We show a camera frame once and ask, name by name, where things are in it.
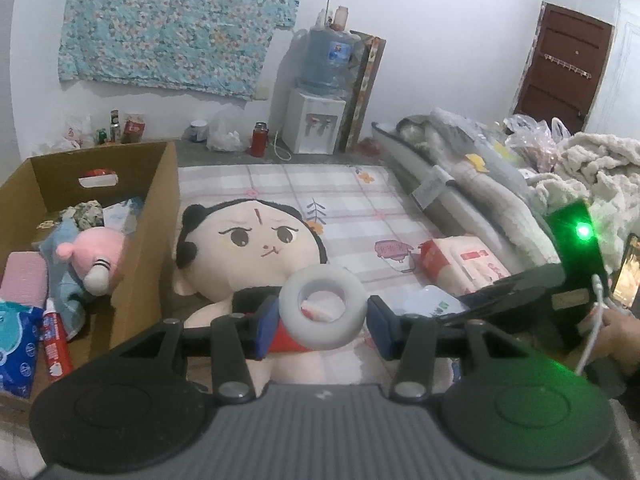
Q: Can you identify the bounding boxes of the brown cardboard box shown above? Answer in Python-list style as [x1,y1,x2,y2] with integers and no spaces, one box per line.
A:
[0,141,181,412]

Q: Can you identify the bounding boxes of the person's right hand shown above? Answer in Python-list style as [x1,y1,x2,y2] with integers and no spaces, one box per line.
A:
[587,309,640,367]

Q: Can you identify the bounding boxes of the camouflage cloth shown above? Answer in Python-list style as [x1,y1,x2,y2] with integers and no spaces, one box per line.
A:
[62,200,105,229]

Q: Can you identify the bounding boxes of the clear plastic bags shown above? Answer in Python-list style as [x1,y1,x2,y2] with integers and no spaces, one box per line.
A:
[503,113,572,171]

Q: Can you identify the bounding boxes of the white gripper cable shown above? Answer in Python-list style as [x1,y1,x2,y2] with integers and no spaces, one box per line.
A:
[575,272,619,377]

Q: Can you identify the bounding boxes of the red thermos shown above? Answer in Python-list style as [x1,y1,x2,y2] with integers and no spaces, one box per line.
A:
[249,121,270,158]

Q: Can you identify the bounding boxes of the pink plush toy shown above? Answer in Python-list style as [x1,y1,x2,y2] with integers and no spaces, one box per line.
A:
[55,226,129,296]

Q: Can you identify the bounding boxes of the crumpled white plastic bag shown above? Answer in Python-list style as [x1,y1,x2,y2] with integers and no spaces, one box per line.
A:
[35,115,96,154]

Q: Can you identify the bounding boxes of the white and blue packet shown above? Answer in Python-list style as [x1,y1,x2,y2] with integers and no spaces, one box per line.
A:
[102,196,145,235]

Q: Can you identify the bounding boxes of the grey folded bedding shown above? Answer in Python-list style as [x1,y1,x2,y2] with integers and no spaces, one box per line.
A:
[371,107,562,267]

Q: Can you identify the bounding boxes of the pink towel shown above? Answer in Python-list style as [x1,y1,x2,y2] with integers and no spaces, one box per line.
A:
[0,252,49,307]

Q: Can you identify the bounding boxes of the white tape roll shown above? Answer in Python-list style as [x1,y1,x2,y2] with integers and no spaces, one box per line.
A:
[278,265,367,352]

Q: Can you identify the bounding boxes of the red and white tissue pack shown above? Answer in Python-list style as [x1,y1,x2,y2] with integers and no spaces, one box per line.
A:
[417,234,514,296]

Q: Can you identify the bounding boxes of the patterned leaning board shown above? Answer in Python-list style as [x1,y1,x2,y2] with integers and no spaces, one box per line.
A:
[338,30,387,154]

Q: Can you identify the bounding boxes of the white water dispenser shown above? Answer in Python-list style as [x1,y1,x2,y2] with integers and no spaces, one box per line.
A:
[282,87,347,155]

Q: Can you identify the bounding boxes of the clear wipes pack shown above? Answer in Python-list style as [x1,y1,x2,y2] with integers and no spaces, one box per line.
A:
[402,284,469,319]

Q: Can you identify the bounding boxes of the teal floral wall cloth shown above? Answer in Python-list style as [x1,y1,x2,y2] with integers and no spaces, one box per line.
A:
[57,0,309,102]

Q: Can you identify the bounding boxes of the brown wooden door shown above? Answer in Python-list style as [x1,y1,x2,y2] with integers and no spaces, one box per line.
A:
[512,2,615,134]

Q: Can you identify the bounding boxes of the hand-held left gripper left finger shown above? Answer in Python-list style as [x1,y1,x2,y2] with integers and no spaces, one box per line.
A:
[107,299,281,406]

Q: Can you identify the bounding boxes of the large black-haired plush doll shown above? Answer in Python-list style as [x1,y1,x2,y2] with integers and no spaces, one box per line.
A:
[172,198,372,397]

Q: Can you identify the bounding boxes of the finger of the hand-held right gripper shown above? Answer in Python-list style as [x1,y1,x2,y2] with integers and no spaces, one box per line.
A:
[431,291,554,332]
[458,265,568,307]

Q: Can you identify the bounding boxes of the blue tissue packet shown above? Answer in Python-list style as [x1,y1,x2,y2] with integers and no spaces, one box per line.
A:
[0,300,45,399]

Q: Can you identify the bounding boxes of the red and white toothpaste tube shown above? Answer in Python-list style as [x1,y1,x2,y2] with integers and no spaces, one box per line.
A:
[43,297,75,384]

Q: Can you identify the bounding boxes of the smartphone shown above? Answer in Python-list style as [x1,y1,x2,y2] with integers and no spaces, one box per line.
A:
[611,232,640,311]

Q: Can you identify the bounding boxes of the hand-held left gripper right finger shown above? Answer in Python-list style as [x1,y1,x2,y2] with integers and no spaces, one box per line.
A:
[368,295,527,404]

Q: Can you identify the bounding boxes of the white fluffy blanket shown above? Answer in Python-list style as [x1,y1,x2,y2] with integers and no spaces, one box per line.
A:
[529,131,640,272]

